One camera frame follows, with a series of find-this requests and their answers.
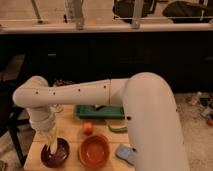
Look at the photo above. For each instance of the wooden table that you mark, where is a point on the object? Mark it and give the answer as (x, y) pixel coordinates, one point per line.
(69, 127)

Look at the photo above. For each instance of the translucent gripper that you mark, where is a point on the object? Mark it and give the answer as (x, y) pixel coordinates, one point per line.
(43, 134)

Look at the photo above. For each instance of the orange tomato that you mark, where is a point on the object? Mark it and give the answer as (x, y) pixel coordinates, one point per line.
(87, 128)

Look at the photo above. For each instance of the blue sponge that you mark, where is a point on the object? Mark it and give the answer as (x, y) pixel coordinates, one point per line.
(125, 153)

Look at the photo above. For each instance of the yellow banana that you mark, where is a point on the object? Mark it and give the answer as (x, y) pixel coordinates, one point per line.
(52, 142)

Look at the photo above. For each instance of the brown jar of items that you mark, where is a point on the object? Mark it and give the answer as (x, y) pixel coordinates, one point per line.
(58, 83)

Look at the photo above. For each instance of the black chair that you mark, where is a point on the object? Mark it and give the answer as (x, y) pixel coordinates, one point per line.
(9, 113)

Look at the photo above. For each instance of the purple bowl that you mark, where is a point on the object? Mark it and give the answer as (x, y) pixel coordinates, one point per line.
(55, 160)

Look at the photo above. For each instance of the white cup with utensil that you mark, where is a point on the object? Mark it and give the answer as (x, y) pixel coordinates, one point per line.
(57, 108)

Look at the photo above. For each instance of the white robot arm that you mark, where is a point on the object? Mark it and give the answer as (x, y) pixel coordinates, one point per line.
(155, 132)

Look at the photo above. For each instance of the green plastic tray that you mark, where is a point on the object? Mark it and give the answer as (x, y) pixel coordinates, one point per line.
(101, 112)

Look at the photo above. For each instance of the green cucumber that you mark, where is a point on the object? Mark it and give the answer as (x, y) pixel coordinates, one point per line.
(117, 130)

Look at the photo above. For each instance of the orange bowl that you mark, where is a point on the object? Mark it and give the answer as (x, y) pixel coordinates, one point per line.
(94, 151)

